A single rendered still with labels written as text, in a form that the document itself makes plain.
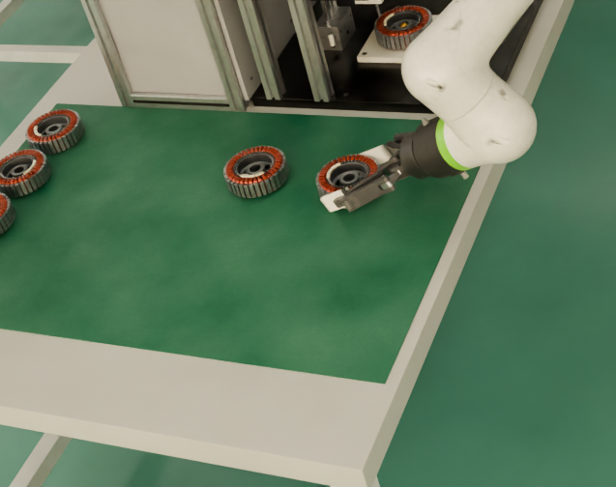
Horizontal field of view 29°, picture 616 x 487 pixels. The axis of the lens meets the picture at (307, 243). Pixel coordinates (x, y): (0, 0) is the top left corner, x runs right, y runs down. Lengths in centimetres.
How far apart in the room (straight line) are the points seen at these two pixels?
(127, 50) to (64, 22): 220
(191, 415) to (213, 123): 74
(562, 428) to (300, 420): 100
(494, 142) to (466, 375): 106
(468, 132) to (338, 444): 48
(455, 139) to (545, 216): 131
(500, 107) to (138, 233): 71
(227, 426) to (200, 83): 84
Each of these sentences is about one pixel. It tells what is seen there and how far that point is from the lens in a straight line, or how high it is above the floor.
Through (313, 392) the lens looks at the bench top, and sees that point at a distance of 174.
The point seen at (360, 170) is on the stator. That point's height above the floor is 77.
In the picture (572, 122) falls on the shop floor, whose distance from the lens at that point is 339.
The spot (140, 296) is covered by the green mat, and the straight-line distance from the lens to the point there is 199.
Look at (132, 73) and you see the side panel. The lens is 242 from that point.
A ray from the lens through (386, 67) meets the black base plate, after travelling 231.
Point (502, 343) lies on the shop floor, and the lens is 278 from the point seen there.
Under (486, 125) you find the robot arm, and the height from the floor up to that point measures 98.
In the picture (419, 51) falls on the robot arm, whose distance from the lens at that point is 171.
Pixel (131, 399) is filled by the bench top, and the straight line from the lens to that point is 183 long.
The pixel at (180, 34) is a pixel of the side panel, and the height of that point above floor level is 91.
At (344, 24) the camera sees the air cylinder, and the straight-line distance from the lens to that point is 240.
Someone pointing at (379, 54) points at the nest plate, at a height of 78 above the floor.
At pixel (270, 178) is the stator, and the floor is 78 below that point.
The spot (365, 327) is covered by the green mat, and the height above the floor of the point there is 75.
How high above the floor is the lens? 200
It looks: 39 degrees down
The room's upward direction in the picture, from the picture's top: 17 degrees counter-clockwise
